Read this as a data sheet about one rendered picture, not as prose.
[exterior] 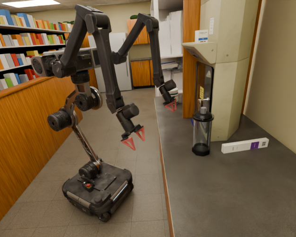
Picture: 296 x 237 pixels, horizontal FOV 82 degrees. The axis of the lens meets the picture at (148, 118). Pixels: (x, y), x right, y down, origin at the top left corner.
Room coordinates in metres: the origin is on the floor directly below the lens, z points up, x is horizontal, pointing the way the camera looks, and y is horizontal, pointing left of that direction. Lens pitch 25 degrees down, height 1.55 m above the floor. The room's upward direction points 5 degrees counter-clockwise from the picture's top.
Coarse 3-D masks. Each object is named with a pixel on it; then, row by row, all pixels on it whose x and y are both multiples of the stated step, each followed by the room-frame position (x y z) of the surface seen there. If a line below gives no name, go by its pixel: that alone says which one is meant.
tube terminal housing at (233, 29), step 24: (216, 0) 0.96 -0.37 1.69; (240, 0) 0.90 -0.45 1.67; (216, 24) 0.93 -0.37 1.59; (240, 24) 0.90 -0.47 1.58; (240, 48) 0.91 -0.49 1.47; (216, 72) 0.90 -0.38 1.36; (240, 72) 0.94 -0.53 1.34; (216, 96) 0.90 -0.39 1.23; (240, 96) 0.99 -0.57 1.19; (216, 120) 0.90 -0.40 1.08
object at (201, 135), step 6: (198, 126) 0.78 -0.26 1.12; (204, 126) 0.77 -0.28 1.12; (210, 126) 0.78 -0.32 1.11; (198, 132) 0.78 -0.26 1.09; (204, 132) 0.77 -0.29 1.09; (210, 132) 0.78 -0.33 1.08; (198, 138) 0.78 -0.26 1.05; (204, 138) 0.77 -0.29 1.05; (198, 144) 0.78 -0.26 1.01; (204, 144) 0.77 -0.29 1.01; (198, 150) 0.77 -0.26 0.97; (204, 150) 0.77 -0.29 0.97
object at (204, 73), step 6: (198, 66) 1.17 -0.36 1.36; (204, 66) 1.04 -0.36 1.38; (210, 66) 0.94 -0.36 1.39; (198, 72) 1.16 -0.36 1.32; (204, 72) 1.03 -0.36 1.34; (210, 72) 0.93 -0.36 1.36; (198, 78) 1.15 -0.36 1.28; (204, 78) 1.02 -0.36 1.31; (210, 78) 0.92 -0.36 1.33; (198, 84) 1.15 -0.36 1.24; (204, 84) 1.02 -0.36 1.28; (210, 84) 0.91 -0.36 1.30; (198, 90) 1.14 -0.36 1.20; (204, 90) 1.01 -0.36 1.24; (210, 90) 0.91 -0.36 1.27; (198, 96) 1.13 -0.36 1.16; (204, 96) 1.00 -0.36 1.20; (210, 96) 0.91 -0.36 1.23; (204, 102) 1.00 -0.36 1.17; (210, 102) 0.91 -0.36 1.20
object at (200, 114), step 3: (201, 108) 0.81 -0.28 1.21; (204, 108) 0.80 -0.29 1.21; (198, 111) 0.83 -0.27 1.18; (201, 111) 0.81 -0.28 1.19; (204, 111) 0.80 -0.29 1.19; (207, 111) 0.82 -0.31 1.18; (195, 114) 0.81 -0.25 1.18; (198, 114) 0.80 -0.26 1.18; (201, 114) 0.79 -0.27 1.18; (204, 114) 0.79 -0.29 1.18; (207, 114) 0.79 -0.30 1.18; (210, 114) 0.79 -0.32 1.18; (198, 117) 0.78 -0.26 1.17; (201, 117) 0.78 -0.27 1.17; (204, 117) 0.77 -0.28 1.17; (207, 117) 0.77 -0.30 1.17; (210, 117) 0.78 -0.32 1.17
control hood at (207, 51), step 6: (192, 42) 1.14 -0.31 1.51; (210, 42) 0.92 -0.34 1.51; (216, 42) 0.90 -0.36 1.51; (192, 48) 0.99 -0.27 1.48; (198, 48) 0.90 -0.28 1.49; (204, 48) 0.90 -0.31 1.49; (210, 48) 0.90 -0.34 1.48; (216, 48) 0.90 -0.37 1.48; (198, 54) 0.97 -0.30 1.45; (204, 54) 0.90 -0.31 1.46; (210, 54) 0.90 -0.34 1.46; (204, 60) 0.97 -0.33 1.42; (210, 60) 0.90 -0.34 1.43
